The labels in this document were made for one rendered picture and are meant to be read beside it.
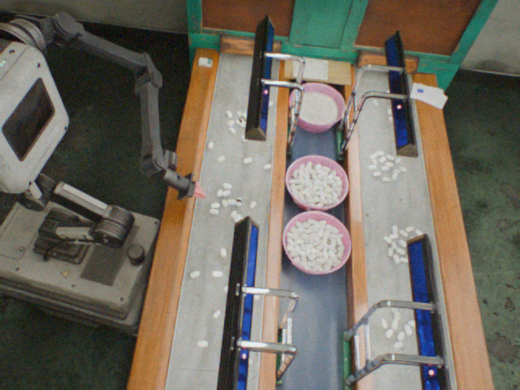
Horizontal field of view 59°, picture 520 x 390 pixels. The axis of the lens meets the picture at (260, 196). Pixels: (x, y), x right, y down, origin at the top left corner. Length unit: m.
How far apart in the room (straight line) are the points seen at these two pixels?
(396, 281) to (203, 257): 0.74
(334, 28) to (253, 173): 0.82
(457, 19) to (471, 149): 1.25
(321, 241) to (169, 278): 0.60
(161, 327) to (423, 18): 1.74
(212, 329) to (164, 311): 0.18
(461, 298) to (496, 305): 1.01
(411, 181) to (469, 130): 1.48
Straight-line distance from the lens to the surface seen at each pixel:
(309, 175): 2.00
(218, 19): 2.34
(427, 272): 1.49
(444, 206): 2.07
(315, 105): 2.27
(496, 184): 3.35
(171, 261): 1.74
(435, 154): 2.22
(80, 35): 1.72
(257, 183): 1.94
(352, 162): 2.05
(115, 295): 2.04
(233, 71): 2.36
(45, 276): 2.15
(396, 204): 2.02
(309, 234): 1.85
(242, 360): 1.30
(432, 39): 2.46
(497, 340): 2.84
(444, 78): 2.63
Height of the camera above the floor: 2.36
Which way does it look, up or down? 58 degrees down
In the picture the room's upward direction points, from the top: 9 degrees clockwise
